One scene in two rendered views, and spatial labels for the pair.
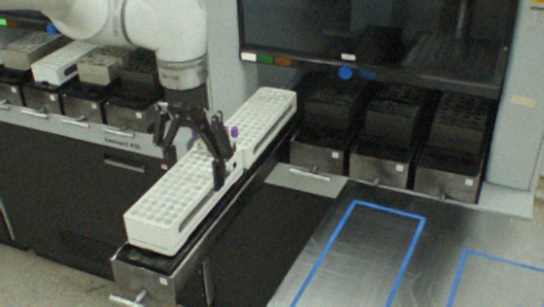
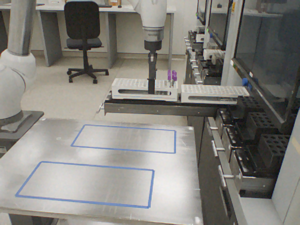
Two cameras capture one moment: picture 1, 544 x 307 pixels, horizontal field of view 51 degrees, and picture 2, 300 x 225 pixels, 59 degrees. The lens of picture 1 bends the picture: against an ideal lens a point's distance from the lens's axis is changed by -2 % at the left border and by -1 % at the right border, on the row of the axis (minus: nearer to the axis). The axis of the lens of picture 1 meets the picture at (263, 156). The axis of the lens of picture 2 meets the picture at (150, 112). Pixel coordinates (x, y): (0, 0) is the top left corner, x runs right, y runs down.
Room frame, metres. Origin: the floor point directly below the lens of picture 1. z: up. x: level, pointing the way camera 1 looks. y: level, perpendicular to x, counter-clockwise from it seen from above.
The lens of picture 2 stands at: (0.53, -0.91, 1.32)
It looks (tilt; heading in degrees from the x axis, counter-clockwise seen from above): 27 degrees down; 67
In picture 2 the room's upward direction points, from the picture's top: 1 degrees clockwise
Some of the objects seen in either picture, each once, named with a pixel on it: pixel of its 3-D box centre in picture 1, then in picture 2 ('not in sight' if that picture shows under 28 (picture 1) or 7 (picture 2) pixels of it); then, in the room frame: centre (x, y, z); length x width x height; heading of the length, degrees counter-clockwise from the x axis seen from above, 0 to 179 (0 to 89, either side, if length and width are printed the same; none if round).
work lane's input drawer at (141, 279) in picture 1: (222, 185); (173, 104); (1.07, 0.09, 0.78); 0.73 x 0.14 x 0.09; 154
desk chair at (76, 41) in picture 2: not in sight; (85, 40); (1.10, 2.80, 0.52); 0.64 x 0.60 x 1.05; 84
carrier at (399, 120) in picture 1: (390, 124); (253, 126); (1.18, -0.30, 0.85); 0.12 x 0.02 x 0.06; 64
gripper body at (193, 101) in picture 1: (187, 104); (153, 50); (0.97, 0.14, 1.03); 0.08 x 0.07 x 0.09; 64
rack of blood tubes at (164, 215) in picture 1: (188, 191); (145, 89); (0.95, 0.15, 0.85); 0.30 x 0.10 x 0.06; 154
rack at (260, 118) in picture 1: (255, 126); (213, 95); (1.23, 0.02, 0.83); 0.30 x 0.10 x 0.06; 154
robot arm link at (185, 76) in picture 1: (183, 68); (153, 33); (0.97, 0.14, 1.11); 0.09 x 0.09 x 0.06
